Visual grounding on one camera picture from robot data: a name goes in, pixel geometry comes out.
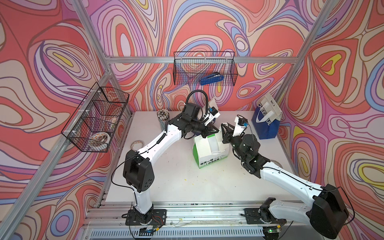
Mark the dark blue paper bag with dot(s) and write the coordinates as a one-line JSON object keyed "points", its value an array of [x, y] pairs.
{"points": [[267, 117]]}

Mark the black wire basket back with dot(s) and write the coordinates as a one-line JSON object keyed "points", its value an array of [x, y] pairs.
{"points": [[191, 66]]}

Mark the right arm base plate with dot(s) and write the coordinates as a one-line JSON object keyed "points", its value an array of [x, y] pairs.
{"points": [[258, 216]]}

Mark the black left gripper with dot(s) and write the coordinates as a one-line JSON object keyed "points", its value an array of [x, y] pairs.
{"points": [[207, 130]]}

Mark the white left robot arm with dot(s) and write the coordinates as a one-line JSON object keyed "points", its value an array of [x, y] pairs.
{"points": [[138, 166]]}

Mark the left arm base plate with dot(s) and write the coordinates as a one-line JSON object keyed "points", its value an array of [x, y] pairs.
{"points": [[156, 217]]}

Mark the black wire basket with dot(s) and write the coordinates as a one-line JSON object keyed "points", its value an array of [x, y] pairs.
{"points": [[99, 111], [191, 66]]}

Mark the blue stapler in basket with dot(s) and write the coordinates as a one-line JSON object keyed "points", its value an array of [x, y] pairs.
{"points": [[211, 79]]}

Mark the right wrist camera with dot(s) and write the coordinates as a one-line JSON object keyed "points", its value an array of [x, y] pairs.
{"points": [[241, 125]]}

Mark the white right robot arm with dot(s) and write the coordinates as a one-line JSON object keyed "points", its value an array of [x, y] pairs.
{"points": [[321, 207]]}

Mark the black wire basket left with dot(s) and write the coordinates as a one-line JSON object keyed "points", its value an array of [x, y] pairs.
{"points": [[99, 111]]}

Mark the green white paper bag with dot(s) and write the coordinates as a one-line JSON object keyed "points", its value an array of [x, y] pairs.
{"points": [[209, 150]]}

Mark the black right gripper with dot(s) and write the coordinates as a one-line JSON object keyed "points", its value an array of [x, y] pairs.
{"points": [[229, 133]]}

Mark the clear cup of pencils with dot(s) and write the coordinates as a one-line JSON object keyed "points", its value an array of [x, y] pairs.
{"points": [[163, 116]]}

